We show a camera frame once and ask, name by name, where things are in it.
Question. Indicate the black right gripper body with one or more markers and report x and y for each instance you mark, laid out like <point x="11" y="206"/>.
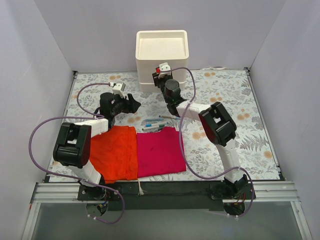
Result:
<point x="160" y="80"/>

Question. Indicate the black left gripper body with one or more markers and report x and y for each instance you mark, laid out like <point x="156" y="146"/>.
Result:
<point x="126" y="104"/>

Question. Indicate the light blue gel pen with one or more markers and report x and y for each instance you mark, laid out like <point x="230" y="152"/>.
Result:
<point x="153" y="119"/>

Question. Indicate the white marker cyan cap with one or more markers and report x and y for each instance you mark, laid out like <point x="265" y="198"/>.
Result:
<point x="156" y="124"/>

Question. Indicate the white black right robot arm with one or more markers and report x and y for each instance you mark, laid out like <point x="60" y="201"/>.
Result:
<point x="219" y="128"/>

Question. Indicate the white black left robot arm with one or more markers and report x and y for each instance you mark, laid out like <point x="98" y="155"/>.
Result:
<point x="72" y="147"/>

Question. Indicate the white drawer cabinet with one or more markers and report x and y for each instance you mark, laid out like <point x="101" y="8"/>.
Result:
<point x="155" y="47"/>

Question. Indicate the white marker green cap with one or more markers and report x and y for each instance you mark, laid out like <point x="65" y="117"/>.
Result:
<point x="153" y="127"/>

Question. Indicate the orange cloth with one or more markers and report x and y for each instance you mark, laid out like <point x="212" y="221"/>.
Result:
<point x="114" y="154"/>

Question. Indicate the magenta cloth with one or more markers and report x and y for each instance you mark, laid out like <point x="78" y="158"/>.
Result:
<point x="159" y="153"/>

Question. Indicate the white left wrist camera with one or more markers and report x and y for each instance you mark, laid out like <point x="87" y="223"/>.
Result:
<point x="118" y="89"/>

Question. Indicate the aluminium frame rail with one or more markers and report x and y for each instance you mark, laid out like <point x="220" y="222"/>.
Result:
<point x="63" y="192"/>

